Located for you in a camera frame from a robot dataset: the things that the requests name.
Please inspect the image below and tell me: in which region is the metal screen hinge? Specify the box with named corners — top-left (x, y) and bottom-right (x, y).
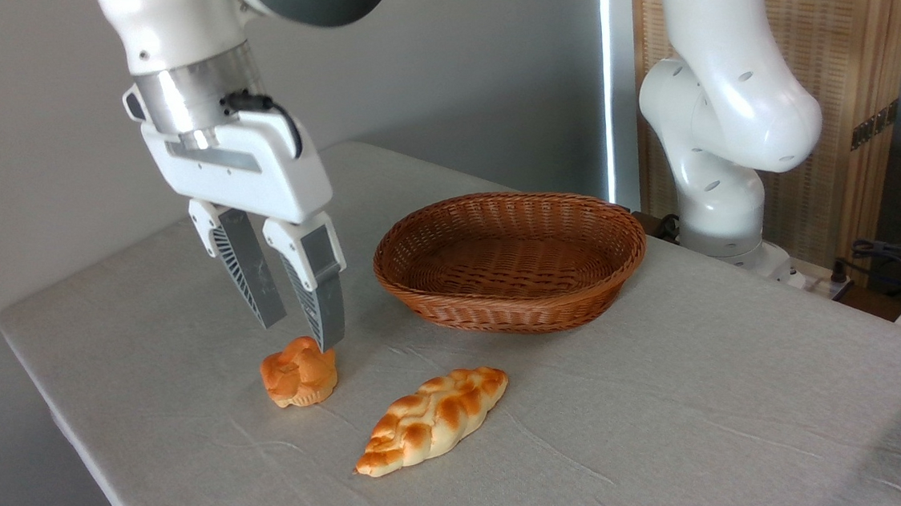
top-left (847, 99), bottom-right (901, 152)

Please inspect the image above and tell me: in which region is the brown oval wicker basket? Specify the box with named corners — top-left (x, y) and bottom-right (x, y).
top-left (369, 181), bottom-right (654, 346)

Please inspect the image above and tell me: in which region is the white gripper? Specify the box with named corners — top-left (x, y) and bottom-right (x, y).
top-left (139, 101), bottom-right (353, 365)

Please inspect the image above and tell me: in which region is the wooden folding screen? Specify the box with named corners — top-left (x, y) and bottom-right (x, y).
top-left (628, 0), bottom-right (901, 282)

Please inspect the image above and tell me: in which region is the black cable behind basket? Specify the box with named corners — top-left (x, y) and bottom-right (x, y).
top-left (632, 207), bottom-right (682, 247)

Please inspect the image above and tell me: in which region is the grey tablecloth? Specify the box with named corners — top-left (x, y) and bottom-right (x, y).
top-left (0, 97), bottom-right (901, 506)

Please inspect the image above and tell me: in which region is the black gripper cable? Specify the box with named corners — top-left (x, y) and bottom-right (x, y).
top-left (221, 86), bottom-right (304, 165)

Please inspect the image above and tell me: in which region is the braided golden bread loaf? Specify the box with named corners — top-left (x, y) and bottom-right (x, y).
top-left (347, 364), bottom-right (515, 480)

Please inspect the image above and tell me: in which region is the white vertical post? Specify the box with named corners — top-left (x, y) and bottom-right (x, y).
top-left (593, 0), bottom-right (650, 213)

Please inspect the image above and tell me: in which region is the flower-shaped orange bread bun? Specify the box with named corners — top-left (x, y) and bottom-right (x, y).
top-left (257, 334), bottom-right (341, 410)

